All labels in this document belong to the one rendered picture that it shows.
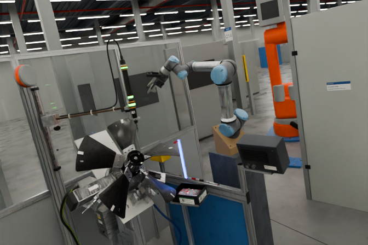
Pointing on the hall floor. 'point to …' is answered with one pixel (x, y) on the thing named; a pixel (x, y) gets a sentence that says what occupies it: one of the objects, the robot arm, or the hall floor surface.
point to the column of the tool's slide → (56, 187)
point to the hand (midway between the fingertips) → (147, 89)
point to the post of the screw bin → (188, 225)
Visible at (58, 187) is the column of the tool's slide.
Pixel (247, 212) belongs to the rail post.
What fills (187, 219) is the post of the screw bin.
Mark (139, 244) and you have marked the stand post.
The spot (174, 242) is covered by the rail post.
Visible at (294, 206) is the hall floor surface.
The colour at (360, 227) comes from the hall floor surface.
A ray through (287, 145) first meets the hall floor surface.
